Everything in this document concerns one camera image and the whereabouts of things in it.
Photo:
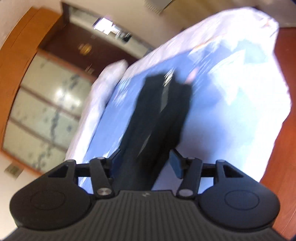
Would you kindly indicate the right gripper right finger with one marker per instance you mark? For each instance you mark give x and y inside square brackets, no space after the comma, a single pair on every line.
[189,170]

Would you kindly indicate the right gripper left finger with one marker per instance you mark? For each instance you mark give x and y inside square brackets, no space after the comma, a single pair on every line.
[102,172]

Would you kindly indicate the black pants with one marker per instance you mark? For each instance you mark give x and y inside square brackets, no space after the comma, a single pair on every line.
[153,131]

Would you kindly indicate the blue patterned bed sheet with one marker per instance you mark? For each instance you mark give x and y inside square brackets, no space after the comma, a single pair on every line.
[210,104]

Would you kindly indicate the wooden sliding-door wardrobe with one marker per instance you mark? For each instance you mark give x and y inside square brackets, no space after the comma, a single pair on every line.
[42,96]

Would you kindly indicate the dark brown door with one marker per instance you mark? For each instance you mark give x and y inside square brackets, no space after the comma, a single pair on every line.
[90,42]

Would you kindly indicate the wall electrical panel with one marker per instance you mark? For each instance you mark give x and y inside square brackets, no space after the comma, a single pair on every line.
[13,170]

